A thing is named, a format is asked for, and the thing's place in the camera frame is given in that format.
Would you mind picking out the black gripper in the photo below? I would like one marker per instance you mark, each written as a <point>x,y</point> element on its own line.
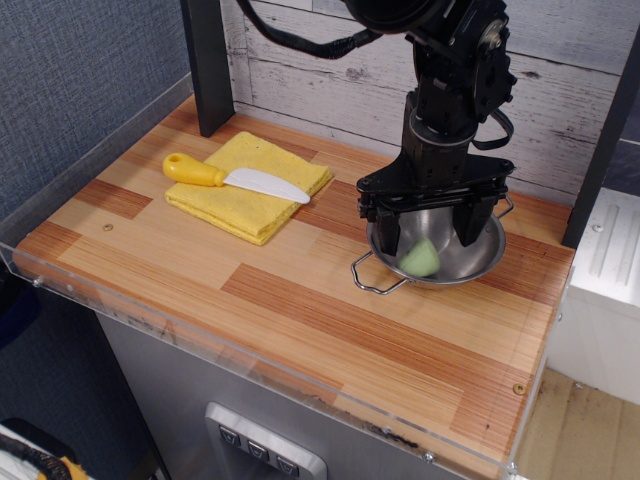
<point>432,171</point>

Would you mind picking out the green plush broccoli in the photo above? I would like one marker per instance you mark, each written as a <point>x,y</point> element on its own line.
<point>421,260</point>

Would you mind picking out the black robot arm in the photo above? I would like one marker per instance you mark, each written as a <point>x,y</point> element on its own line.
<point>451,118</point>

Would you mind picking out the yellow folded cloth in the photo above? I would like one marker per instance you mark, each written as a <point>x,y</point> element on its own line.
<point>252,216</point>

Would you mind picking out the silver dispenser panel with buttons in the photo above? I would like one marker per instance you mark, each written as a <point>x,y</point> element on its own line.
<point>247,450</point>

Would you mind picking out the silver toy fridge cabinet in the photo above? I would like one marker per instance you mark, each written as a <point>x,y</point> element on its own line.
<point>174,373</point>

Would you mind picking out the yellow object bottom left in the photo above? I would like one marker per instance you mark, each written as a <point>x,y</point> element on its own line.
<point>76,471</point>

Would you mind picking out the metal bowl with handles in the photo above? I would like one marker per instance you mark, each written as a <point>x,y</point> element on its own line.
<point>458,264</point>

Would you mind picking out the black vertical post right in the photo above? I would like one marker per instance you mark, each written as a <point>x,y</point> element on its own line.
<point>610,135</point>

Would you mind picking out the black vertical post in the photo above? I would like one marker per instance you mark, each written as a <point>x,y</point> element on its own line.
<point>610,135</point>
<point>206,46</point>

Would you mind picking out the white aluminium rail block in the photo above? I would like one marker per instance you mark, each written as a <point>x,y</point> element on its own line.
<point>595,340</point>

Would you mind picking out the yellow handled white toy knife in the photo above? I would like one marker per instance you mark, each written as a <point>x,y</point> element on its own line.
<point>184,169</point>

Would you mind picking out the black vertical post left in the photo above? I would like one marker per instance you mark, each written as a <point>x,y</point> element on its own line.
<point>206,46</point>

